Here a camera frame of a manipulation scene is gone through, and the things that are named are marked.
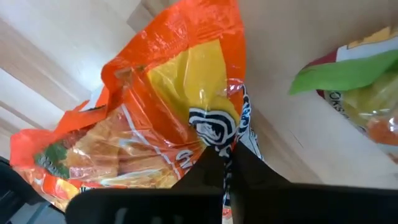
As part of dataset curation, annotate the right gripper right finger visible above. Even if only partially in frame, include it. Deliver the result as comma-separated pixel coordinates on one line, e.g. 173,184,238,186
231,142,290,188

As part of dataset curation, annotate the orange Maruchan ramen pack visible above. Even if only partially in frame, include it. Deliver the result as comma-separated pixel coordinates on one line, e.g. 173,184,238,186
9,0,265,224

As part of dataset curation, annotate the green pink Maruchan ramen pack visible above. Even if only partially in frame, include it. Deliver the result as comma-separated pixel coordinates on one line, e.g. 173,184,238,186
289,26,398,164

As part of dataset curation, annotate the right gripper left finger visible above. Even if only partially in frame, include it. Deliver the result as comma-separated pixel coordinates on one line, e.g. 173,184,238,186
172,147,226,191

